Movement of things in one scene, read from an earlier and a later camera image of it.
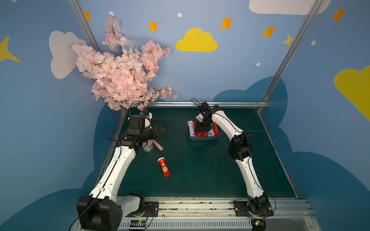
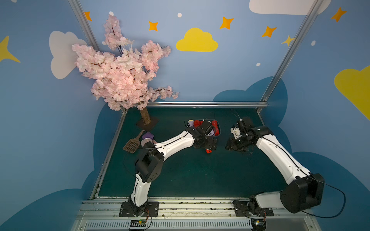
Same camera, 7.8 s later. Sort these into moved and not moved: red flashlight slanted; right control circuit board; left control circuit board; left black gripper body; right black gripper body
Moved: left black gripper body; right black gripper body
Not moved: left control circuit board; red flashlight slanted; right control circuit board
